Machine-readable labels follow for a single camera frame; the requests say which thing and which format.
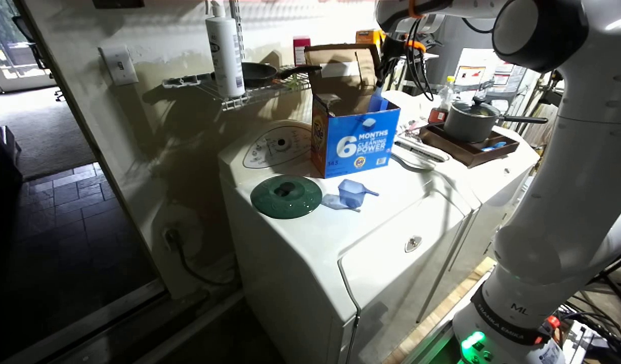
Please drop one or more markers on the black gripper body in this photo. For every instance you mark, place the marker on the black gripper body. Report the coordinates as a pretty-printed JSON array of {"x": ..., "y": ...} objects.
[{"x": 393, "y": 51}]

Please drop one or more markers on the blue plastic scoop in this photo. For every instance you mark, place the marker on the blue plastic scoop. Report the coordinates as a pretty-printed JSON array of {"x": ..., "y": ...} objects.
[
  {"x": 352, "y": 192},
  {"x": 376, "y": 101}
]

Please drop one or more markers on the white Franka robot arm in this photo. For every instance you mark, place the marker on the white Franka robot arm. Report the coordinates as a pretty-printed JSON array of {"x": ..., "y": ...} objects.
[{"x": 579, "y": 169}]

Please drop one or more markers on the yellow box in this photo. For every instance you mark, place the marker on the yellow box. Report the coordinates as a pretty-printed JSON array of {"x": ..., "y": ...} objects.
[{"x": 366, "y": 39}]

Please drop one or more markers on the blue cardboard detergent box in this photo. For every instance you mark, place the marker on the blue cardboard detergent box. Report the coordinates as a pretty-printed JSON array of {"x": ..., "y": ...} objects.
[{"x": 350, "y": 144}]

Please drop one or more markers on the clear plastic bottle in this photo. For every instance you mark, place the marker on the clear plastic bottle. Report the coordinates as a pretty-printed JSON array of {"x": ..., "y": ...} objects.
[{"x": 446, "y": 98}]

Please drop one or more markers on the metal spoon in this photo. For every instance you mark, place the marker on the metal spoon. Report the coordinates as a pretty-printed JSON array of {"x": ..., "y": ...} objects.
[{"x": 421, "y": 151}]

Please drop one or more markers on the red can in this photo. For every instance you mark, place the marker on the red can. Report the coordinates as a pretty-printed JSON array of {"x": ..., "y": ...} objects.
[{"x": 302, "y": 54}]

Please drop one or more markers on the brown wooden tray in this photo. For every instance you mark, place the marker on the brown wooden tray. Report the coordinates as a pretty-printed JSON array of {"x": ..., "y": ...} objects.
[{"x": 472, "y": 156}]

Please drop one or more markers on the dark washer control dial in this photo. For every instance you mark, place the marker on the dark washer control dial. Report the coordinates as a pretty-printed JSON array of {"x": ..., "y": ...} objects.
[{"x": 280, "y": 143}]

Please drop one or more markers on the black frying pan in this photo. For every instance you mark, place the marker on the black frying pan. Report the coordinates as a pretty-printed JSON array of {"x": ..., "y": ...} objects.
[{"x": 262, "y": 73}]

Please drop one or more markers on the white dryer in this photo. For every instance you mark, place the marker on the white dryer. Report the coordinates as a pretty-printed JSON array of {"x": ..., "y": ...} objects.
[{"x": 484, "y": 182}]

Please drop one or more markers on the dark green round lid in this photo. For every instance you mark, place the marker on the dark green round lid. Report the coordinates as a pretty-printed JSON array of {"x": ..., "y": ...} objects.
[{"x": 285, "y": 198}]

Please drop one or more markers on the tall white bottle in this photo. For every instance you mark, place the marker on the tall white bottle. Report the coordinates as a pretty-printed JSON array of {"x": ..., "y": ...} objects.
[{"x": 224, "y": 54}]

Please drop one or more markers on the white washing machine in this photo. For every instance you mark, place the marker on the white washing machine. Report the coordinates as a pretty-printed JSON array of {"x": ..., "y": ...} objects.
[{"x": 310, "y": 269}]

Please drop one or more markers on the wooden platform board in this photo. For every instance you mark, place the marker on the wooden platform board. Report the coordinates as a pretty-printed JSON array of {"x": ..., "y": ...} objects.
[{"x": 438, "y": 310}]

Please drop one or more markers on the green lit device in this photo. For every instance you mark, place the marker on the green lit device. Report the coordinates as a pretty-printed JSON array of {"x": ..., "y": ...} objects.
[{"x": 476, "y": 349}]

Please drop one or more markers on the orange camera mount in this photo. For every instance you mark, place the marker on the orange camera mount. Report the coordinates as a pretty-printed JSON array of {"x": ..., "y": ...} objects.
[{"x": 415, "y": 45}]

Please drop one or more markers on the white wall light switch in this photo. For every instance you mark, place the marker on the white wall light switch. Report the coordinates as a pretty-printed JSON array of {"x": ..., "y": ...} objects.
[{"x": 119, "y": 65}]

